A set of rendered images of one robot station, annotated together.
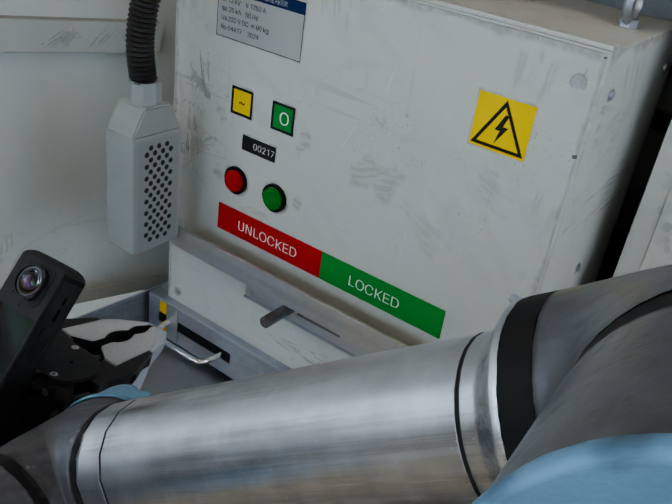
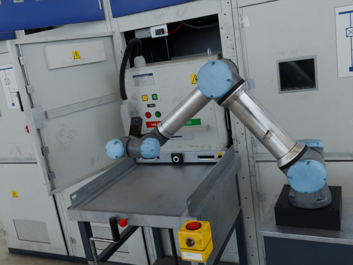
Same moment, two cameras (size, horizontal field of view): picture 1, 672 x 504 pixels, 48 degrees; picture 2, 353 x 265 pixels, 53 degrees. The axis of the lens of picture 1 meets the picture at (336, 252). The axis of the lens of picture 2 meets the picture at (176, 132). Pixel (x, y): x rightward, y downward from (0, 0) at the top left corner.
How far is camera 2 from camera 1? 1.07 m
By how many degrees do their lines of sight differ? 14
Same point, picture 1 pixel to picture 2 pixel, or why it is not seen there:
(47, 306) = (139, 122)
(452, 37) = (181, 68)
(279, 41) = (149, 82)
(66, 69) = (101, 108)
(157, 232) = not seen: hidden behind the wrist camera
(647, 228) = not seen: hidden behind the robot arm
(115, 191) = (125, 124)
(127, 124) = (124, 109)
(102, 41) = (107, 100)
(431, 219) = not seen: hidden behind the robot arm
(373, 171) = (176, 98)
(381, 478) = (196, 99)
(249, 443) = (180, 107)
